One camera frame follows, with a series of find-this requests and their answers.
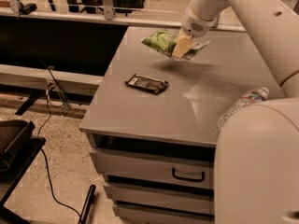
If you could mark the dark rxbar chocolate bar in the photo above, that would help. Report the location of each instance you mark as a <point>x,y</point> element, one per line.
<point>147,84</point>

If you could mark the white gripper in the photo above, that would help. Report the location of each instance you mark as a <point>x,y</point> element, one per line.
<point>196,24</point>

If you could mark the black drawer handle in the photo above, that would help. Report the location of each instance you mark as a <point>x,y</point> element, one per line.
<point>197,178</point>

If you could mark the metal railing beam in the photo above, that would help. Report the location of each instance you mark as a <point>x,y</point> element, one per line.
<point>157,14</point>

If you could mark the green jalapeno chip bag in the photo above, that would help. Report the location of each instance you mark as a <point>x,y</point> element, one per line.
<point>164,42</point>

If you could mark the clear plastic water bottle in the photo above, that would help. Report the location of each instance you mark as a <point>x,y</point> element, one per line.
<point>250,97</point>

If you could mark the grey drawer cabinet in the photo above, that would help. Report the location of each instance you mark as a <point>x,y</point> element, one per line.
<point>137,138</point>

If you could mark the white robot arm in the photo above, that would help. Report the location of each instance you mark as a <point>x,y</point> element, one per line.
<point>256,170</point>

